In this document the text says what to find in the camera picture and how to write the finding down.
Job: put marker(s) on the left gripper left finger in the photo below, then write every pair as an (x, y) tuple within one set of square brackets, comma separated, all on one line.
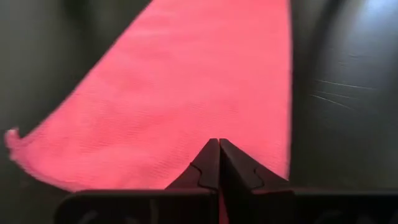
[(140, 207)]

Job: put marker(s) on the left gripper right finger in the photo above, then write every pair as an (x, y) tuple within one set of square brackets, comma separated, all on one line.
[(295, 207)]

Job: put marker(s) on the pink microfiber towel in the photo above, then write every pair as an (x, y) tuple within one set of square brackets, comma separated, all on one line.
[(186, 93)]

